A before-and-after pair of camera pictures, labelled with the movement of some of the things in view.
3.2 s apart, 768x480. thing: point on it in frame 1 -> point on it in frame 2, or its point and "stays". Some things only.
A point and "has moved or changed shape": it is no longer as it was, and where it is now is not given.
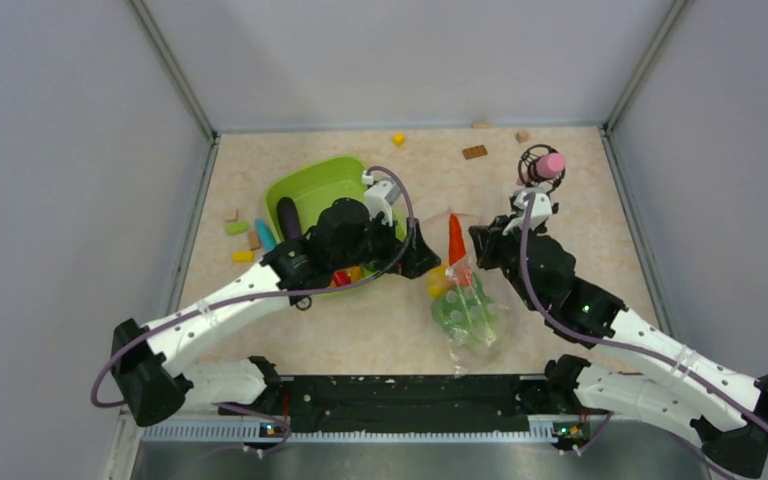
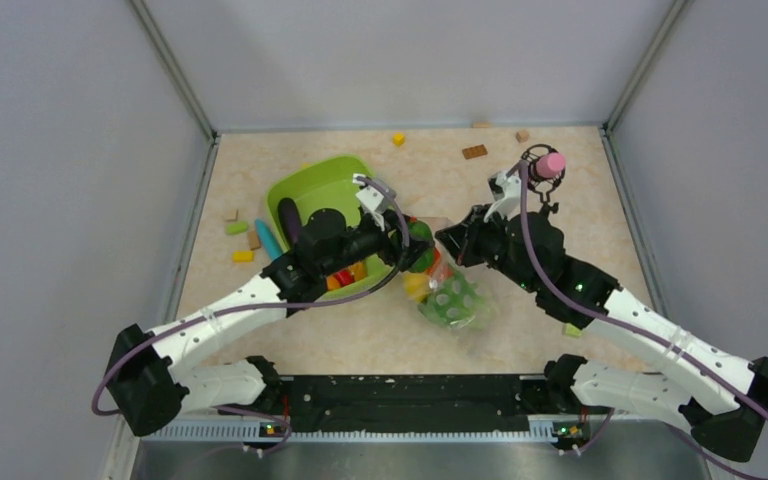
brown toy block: (254, 241) stays
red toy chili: (341, 278) stays
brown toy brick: (474, 151) stays
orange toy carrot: (456, 248) has moved or changed shape
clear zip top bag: (468, 313) has moved or changed shape
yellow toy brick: (243, 256) stays
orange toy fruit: (355, 273) stays
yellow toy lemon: (438, 282) -> (416, 286)
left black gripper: (417, 258) stays
